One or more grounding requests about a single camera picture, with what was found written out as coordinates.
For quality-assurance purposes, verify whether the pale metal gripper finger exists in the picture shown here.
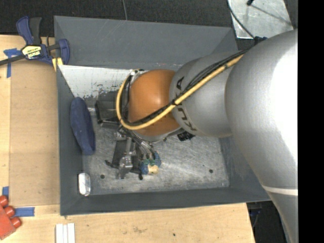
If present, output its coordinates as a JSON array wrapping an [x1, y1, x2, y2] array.
[[116, 156, 134, 180]]

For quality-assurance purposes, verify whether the blue and beige toy figure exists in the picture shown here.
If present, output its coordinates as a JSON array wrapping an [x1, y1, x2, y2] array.
[[139, 151, 163, 176]]

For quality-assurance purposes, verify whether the black box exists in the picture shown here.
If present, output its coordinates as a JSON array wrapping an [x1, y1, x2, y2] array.
[[94, 91, 123, 129]]

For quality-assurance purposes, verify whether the clear plastic bottle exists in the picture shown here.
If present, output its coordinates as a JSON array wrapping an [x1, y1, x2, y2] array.
[[77, 172, 92, 197]]

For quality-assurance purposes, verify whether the dark blue oval sponge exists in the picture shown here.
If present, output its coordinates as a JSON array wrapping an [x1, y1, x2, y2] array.
[[69, 96, 97, 156]]

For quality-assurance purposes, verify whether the pale wood board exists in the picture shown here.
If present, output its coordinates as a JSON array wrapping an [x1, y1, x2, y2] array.
[[9, 59, 61, 207]]

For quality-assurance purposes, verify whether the grey metal bin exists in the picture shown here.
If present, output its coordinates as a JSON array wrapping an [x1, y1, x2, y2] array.
[[53, 15, 272, 216]]

